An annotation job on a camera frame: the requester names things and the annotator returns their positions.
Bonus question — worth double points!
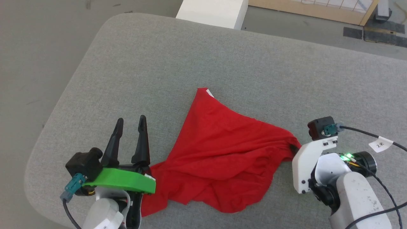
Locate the teal left camera connector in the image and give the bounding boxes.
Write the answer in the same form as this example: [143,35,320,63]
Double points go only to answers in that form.
[60,173,86,203]

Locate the black right camera cable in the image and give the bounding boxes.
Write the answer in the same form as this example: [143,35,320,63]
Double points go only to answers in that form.
[342,126,407,151]

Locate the red shorts with white stripes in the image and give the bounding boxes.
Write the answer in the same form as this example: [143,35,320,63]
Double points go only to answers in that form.
[140,87,302,217]

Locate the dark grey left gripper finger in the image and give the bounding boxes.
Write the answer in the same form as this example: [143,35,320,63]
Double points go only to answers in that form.
[101,118,124,166]
[131,115,151,165]

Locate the teal camera connector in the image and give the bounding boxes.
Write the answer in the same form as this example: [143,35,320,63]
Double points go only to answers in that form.
[60,173,86,203]
[323,123,345,136]

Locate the grey fabric sofa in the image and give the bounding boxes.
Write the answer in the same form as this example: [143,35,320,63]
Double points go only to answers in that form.
[24,13,407,229]

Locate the black left camera cable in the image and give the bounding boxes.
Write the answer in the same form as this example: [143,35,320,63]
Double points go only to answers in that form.
[63,200,82,229]

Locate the grey stand base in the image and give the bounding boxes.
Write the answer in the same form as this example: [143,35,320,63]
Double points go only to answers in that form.
[375,0,392,22]

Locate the teal right camera connector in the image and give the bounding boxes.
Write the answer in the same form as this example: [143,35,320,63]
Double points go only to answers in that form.
[323,123,345,136]

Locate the white box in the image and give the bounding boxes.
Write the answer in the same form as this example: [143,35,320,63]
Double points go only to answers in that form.
[176,0,249,30]

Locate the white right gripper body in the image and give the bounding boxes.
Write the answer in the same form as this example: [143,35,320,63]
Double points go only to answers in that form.
[292,137,352,195]

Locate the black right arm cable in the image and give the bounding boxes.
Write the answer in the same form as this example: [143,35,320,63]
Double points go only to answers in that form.
[348,159,407,229]

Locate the white cable label tag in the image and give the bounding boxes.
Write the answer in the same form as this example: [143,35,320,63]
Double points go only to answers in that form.
[369,136,394,153]

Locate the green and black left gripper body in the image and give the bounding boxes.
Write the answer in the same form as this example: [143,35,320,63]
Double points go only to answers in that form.
[83,164,156,224]

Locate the light wooden panel frame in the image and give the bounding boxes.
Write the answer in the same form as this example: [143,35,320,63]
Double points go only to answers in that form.
[248,0,380,26]

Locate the black camera cable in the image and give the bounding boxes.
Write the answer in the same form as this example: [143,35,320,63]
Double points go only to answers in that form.
[342,126,407,151]
[63,200,82,229]

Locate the long black floor mat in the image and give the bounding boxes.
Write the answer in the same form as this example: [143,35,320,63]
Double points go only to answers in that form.
[363,27,407,48]

